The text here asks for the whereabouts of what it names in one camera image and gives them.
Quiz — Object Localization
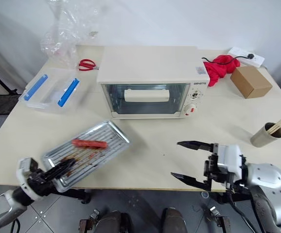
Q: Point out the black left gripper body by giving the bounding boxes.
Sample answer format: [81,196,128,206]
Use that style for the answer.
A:
[27,169,59,197]

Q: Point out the black plug with cable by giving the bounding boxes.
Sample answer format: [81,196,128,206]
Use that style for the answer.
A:
[201,53,256,65]

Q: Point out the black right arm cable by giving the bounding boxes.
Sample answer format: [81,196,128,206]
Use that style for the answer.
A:
[227,184,280,233]

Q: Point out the cream white toaster oven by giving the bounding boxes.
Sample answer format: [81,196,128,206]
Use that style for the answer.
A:
[96,46,211,120]

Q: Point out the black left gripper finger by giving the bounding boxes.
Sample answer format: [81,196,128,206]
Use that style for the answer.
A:
[47,164,76,182]
[50,157,77,173]

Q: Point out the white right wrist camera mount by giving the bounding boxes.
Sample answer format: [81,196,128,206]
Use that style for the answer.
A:
[212,143,247,181]

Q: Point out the silver metal baking tray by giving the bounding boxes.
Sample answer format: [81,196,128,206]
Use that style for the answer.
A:
[41,120,131,193]

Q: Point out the brown cardboard box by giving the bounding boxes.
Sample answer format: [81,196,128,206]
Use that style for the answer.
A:
[229,65,273,100]

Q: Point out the red handled scissors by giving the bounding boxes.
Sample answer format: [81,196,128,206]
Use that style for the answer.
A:
[78,58,100,72]

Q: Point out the red grilled sausage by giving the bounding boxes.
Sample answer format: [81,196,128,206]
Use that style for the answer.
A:
[71,138,107,150]

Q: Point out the glass oven door with handle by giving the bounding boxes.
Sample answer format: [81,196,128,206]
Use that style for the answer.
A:
[101,83,191,116]

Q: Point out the dark rounded shape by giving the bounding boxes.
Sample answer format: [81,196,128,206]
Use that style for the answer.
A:
[160,207,188,233]
[98,210,132,233]

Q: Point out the grey cylindrical stick holder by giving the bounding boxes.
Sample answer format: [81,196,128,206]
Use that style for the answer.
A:
[250,122,281,149]

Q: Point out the red cloth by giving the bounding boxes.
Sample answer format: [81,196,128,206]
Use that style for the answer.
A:
[202,54,241,87]

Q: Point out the white power strip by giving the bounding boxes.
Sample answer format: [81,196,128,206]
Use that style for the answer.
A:
[228,47,266,68]

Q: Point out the cream oven timer knob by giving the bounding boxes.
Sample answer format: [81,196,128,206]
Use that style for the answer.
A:
[184,103,197,115]

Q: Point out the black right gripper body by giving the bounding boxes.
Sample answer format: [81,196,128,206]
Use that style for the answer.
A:
[204,143,236,193]

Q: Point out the clear plastic storage container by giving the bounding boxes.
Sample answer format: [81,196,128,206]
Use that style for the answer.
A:
[18,67,81,114]

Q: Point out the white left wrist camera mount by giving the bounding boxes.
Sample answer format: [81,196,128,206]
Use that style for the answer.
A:
[16,157,43,201]

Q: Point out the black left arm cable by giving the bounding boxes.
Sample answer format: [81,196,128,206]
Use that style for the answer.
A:
[10,217,19,233]

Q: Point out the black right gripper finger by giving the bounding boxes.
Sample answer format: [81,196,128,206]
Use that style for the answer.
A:
[176,140,213,152]
[170,172,211,193]

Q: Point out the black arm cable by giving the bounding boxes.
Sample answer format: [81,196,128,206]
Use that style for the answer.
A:
[10,217,19,233]
[227,184,280,233]

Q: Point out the clear crumpled plastic bag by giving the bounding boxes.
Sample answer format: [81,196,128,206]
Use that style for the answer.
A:
[39,0,100,67]

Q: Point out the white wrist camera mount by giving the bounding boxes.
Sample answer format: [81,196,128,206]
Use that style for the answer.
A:
[212,143,247,181]
[16,157,43,201]

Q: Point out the blue container latch clip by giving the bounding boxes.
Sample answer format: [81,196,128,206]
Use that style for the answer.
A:
[57,78,80,107]
[23,74,50,101]

